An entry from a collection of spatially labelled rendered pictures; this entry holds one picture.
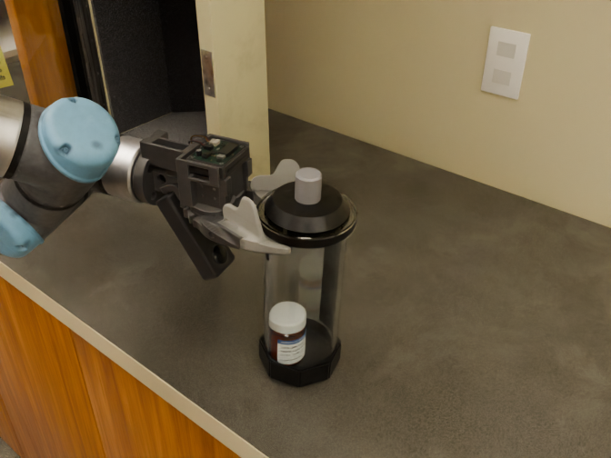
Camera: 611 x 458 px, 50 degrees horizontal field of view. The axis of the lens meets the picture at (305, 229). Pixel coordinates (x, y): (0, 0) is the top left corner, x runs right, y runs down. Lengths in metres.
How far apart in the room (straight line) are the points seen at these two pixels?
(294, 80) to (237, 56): 0.48
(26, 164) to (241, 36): 0.46
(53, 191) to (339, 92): 0.85
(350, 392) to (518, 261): 0.38
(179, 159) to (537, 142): 0.70
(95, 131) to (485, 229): 0.69
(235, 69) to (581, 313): 0.61
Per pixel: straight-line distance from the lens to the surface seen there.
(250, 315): 0.92
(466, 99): 1.25
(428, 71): 1.27
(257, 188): 0.76
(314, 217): 0.66
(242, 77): 1.03
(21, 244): 0.75
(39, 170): 0.65
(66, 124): 0.64
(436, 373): 0.85
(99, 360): 1.07
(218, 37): 0.98
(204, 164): 0.70
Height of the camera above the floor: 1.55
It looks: 34 degrees down
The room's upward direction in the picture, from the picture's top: straight up
